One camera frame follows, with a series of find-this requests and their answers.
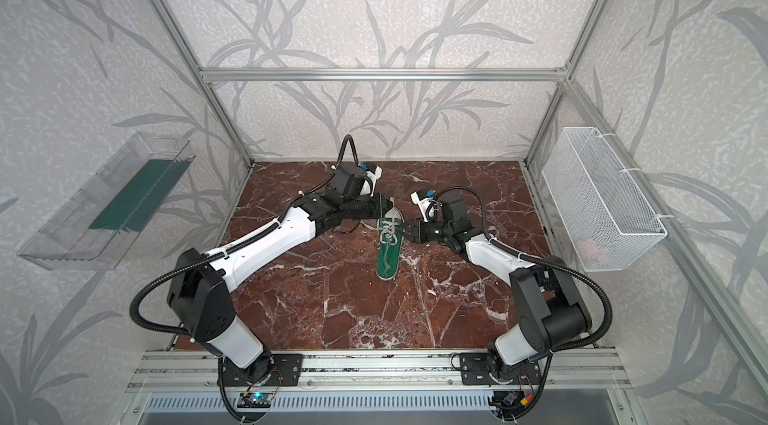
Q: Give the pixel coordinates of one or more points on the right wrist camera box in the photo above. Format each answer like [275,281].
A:
[446,204]

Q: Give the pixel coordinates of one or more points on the white wire mesh basket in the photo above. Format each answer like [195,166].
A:
[598,198]

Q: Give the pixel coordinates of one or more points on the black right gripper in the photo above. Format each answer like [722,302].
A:
[421,230]

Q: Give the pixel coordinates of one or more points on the pink object in basket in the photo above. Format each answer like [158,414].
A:
[591,250]

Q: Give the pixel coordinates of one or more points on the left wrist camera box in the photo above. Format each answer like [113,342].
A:
[352,181]

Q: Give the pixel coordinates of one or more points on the clear plastic wall tray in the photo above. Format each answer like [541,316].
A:
[95,228]

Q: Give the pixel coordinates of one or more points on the green canvas sneaker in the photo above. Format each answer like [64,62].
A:
[388,257]

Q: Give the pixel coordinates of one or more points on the right circuit board with wires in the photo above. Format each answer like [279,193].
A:
[512,405]

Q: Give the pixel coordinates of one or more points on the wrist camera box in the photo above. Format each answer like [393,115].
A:
[446,204]
[352,181]

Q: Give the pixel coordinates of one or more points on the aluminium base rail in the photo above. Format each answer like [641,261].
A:
[428,380]

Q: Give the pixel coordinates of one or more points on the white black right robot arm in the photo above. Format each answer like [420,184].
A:
[551,313]

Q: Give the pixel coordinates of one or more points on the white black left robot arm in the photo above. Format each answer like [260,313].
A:
[200,295]

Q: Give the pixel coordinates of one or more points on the white shoelace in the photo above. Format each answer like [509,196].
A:
[388,232]

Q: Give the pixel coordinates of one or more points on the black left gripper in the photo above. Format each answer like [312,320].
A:
[372,206]

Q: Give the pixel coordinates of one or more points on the aluminium cage frame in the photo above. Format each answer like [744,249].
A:
[742,336]

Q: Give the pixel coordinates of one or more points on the green circuit board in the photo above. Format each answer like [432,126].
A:
[255,400]

